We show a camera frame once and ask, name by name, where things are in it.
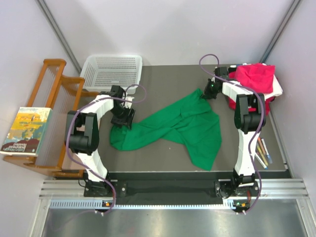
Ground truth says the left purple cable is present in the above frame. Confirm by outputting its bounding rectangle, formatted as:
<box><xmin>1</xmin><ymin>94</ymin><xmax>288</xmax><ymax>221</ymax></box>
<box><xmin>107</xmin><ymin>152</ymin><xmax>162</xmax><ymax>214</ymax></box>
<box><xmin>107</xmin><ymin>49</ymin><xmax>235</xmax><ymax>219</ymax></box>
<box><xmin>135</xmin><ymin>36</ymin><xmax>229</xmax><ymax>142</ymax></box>
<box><xmin>64</xmin><ymin>84</ymin><xmax>148</xmax><ymax>215</ymax></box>

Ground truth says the purple cable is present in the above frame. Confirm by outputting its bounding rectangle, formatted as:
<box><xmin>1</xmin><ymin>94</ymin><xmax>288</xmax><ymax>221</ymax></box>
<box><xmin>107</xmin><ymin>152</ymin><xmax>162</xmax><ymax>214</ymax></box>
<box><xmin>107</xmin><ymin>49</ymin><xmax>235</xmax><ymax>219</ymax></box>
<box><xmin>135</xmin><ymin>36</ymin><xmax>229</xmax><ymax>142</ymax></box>
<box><xmin>198</xmin><ymin>53</ymin><xmax>267</xmax><ymax>215</ymax></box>
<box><xmin>64</xmin><ymin>84</ymin><xmax>148</xmax><ymax>215</ymax></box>

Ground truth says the orange marker pen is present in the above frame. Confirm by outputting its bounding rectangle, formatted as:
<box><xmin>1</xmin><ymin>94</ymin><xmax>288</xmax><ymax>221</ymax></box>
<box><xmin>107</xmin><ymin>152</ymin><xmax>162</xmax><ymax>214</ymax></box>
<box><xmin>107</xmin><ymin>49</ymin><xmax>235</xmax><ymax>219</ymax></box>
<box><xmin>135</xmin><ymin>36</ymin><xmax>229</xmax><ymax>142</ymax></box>
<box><xmin>258</xmin><ymin>137</ymin><xmax>265</xmax><ymax>153</ymax></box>

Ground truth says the grey slotted cable duct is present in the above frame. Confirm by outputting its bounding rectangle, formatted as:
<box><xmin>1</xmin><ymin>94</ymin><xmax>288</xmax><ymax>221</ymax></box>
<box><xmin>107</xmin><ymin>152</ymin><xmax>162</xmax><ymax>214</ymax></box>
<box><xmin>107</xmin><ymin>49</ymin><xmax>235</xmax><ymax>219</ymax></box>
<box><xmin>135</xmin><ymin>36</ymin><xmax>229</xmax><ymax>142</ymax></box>
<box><xmin>49</xmin><ymin>199</ymin><xmax>236</xmax><ymax>210</ymax></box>

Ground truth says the yellow marker pen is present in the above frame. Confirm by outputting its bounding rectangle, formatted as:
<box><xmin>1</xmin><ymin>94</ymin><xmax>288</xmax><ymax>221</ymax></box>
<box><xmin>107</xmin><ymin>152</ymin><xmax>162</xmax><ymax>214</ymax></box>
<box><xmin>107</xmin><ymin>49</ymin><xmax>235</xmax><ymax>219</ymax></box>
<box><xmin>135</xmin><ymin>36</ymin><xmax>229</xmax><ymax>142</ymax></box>
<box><xmin>256</xmin><ymin>145</ymin><xmax>268</xmax><ymax>166</ymax></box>

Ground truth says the white plastic basket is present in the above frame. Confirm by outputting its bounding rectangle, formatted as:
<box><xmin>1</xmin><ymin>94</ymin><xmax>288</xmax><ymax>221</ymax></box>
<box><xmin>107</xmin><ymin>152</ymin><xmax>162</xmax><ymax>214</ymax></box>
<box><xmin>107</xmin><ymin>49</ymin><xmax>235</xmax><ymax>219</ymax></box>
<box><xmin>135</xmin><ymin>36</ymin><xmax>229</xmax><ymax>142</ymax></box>
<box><xmin>80</xmin><ymin>54</ymin><xmax>143</xmax><ymax>94</ymax></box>

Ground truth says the red bottom shirt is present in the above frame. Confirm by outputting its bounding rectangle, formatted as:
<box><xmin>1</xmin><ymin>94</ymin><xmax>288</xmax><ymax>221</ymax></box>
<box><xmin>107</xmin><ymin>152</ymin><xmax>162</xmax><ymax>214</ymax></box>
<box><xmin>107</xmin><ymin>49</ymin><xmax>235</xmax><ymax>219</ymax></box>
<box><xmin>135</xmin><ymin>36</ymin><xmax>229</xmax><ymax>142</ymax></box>
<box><xmin>228</xmin><ymin>71</ymin><xmax>275</xmax><ymax>115</ymax></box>

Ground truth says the paperback book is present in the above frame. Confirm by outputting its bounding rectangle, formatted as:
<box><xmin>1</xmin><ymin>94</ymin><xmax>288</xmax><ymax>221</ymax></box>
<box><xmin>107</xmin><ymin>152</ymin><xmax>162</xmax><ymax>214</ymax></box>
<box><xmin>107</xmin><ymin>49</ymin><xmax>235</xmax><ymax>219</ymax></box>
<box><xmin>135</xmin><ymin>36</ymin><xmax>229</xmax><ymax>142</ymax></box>
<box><xmin>0</xmin><ymin>107</ymin><xmax>53</xmax><ymax>157</ymax></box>

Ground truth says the white marker pen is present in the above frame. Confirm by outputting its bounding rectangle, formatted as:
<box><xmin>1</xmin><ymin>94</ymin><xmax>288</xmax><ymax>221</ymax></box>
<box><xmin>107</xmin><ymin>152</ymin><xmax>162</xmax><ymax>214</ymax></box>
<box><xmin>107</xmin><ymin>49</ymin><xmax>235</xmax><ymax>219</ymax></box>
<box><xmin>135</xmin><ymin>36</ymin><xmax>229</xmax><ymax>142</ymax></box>
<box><xmin>261</xmin><ymin>138</ymin><xmax>273</xmax><ymax>164</ymax></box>

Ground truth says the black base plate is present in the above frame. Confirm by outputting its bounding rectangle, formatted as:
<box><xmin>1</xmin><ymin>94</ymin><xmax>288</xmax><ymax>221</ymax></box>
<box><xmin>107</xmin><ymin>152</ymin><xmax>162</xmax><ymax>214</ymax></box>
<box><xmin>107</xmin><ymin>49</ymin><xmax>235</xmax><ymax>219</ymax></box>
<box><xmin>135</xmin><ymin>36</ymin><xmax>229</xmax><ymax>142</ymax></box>
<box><xmin>107</xmin><ymin>171</ymin><xmax>290</xmax><ymax>205</ymax></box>

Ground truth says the pink red folded shirt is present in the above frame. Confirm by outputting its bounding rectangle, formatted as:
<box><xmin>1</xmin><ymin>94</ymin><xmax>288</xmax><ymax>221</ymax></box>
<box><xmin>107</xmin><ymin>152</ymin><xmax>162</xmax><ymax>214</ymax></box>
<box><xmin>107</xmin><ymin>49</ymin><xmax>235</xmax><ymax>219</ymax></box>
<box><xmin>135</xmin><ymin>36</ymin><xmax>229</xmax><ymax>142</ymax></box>
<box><xmin>229</xmin><ymin>63</ymin><xmax>276</xmax><ymax>93</ymax></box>

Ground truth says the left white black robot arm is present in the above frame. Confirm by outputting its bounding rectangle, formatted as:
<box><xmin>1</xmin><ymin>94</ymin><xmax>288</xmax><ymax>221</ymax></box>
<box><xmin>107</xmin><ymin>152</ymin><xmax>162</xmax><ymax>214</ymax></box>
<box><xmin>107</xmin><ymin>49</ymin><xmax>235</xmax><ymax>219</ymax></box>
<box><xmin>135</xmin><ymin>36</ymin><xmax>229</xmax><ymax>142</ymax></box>
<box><xmin>65</xmin><ymin>85</ymin><xmax>135</xmax><ymax>197</ymax></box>

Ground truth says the green t shirt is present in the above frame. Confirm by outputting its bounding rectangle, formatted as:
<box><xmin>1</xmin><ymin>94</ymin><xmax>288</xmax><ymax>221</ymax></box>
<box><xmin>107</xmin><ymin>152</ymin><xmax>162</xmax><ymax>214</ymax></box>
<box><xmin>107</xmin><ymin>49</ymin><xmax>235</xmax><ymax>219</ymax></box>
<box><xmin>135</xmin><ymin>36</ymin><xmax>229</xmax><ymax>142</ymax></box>
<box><xmin>110</xmin><ymin>89</ymin><xmax>222</xmax><ymax>170</ymax></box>

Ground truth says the wooden rack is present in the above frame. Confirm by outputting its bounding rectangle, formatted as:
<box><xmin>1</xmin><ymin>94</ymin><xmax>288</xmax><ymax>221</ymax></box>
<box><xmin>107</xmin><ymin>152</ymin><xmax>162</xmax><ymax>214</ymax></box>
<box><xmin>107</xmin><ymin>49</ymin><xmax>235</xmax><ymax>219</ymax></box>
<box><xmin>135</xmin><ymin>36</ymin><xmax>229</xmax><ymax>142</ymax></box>
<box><xmin>1</xmin><ymin>59</ymin><xmax>97</xmax><ymax>178</ymax></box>

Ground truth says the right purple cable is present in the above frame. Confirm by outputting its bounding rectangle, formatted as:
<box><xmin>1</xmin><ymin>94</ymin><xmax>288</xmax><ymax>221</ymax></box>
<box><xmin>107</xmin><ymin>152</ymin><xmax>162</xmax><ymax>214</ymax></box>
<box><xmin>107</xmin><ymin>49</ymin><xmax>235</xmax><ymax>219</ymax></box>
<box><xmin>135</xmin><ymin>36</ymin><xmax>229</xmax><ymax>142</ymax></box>
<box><xmin>198</xmin><ymin>53</ymin><xmax>267</xmax><ymax>215</ymax></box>

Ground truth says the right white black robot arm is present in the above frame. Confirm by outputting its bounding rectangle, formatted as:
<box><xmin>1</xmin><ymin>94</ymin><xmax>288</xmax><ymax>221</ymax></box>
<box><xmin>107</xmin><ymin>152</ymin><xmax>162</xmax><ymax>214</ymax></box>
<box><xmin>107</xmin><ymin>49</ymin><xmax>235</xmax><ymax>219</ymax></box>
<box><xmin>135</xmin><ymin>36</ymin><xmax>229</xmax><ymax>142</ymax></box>
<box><xmin>202</xmin><ymin>67</ymin><xmax>266</xmax><ymax>196</ymax></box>

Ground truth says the white folded shirt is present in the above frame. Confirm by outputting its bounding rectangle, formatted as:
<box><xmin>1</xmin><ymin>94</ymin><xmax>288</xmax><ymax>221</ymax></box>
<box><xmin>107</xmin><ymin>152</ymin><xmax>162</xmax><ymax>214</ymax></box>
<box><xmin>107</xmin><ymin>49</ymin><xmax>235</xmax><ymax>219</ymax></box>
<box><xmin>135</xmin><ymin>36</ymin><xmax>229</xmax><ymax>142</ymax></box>
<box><xmin>228</xmin><ymin>74</ymin><xmax>283</xmax><ymax>99</ymax></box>

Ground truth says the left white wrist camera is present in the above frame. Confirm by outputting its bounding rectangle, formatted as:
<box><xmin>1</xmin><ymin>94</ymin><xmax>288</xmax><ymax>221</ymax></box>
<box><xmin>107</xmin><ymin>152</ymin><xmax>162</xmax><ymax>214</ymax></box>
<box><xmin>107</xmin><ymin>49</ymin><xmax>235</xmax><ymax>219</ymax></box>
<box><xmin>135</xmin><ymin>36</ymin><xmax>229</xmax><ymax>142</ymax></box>
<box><xmin>123</xmin><ymin>96</ymin><xmax>134</xmax><ymax>109</ymax></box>

